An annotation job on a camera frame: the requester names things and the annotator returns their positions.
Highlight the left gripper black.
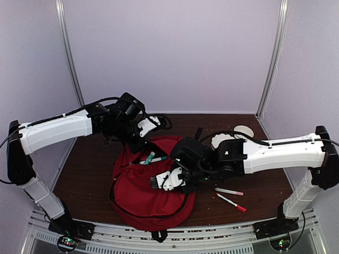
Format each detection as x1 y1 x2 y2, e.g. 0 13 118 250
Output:
112 118 151 154

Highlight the white pen pink cap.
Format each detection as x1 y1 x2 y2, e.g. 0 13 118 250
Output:
215 187 244 196

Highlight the white black marker teal cap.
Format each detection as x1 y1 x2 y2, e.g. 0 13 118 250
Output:
139 156 168 165

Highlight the white green glue stick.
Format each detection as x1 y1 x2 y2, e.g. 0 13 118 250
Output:
145 151 155 165

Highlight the white pen red cap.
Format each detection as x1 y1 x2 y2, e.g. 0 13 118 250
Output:
216 193 247 213

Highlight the red backpack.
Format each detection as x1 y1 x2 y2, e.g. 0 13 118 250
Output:
109 135 196 243

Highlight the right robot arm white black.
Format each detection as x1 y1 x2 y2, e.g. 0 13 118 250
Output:
175 126 338 234

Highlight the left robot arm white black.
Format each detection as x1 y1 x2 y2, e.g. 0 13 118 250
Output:
3 97 160 235

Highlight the white scalloped bowl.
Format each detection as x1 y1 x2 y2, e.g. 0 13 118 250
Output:
211 133 235 150

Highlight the dark blue dotted bowl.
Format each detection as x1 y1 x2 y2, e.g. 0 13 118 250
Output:
234 125 254 138

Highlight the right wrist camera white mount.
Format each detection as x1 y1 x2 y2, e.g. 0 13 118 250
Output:
150 167 186 191

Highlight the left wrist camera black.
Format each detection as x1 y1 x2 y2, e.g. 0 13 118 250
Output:
137 116 160 138

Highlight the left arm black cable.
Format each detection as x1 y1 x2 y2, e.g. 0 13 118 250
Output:
0 96 174 185

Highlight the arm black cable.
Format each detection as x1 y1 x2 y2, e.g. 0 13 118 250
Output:
0 96 174 185
198 131 339 149

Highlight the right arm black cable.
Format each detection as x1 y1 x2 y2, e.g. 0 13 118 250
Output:
198 131 339 149

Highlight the aluminium front rail frame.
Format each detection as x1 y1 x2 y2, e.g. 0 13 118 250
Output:
20 209 329 253

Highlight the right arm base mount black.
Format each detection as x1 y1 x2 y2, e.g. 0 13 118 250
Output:
253 216 299 240

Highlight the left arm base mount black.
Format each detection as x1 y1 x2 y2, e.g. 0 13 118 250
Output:
48 210 95 240

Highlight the left aluminium corner post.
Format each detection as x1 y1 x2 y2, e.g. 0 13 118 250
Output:
55 0 85 106

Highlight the aluminium corner post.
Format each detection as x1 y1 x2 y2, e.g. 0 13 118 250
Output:
256 0 290 120
55 0 85 106

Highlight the right aluminium corner post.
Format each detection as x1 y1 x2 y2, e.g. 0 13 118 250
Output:
256 0 290 120

